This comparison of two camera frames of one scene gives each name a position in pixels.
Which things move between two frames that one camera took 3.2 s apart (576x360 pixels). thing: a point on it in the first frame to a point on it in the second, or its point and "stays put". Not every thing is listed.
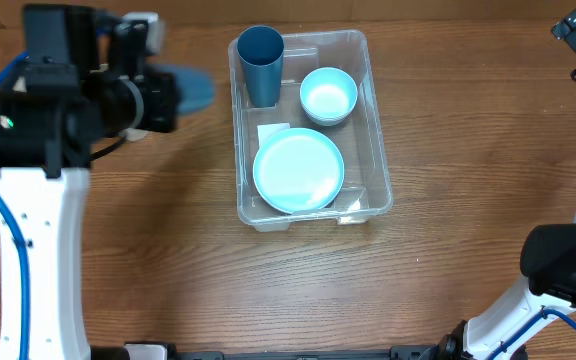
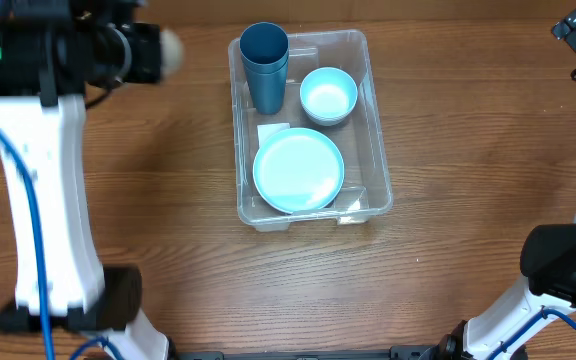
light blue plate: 298,170 stays put
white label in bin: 266,130 stays put
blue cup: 196,87 to 264,49
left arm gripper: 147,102 to 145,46
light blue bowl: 328,95 stays put
